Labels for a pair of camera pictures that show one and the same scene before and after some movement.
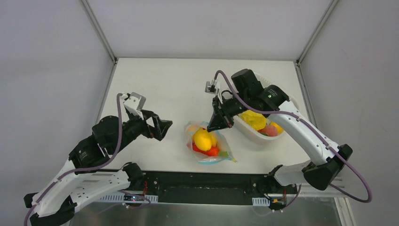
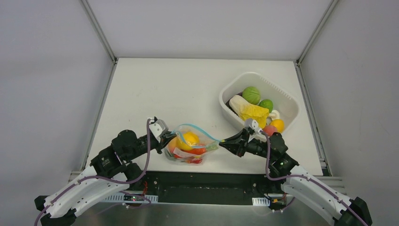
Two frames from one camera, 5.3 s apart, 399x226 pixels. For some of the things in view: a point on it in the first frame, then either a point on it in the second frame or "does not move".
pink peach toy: (270, 130) does not move
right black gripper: (220, 110) -> (243, 144)
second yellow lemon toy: (280, 130) does not move
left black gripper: (147, 124) -> (163, 140)
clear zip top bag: (207, 148) -> (189, 144)
